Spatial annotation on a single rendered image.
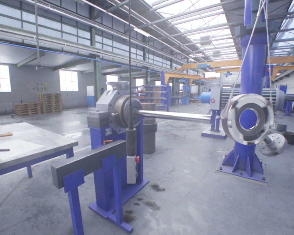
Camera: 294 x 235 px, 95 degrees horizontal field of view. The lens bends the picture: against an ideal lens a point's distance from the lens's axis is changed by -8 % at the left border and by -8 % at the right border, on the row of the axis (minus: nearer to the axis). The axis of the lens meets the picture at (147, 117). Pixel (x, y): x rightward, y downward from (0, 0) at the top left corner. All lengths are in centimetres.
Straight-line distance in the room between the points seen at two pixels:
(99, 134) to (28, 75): 1194
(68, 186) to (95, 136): 63
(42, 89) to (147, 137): 1117
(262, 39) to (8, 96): 1286
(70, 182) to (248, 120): 246
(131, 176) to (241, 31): 254
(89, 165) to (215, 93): 412
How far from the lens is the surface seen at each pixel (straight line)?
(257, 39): 275
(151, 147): 322
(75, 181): 111
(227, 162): 300
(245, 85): 270
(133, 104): 156
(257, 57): 274
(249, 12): 296
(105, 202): 185
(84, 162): 111
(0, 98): 1280
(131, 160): 65
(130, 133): 62
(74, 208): 124
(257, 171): 302
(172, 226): 178
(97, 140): 154
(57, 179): 105
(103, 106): 157
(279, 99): 469
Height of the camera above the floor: 130
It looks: 10 degrees down
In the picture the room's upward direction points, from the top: straight up
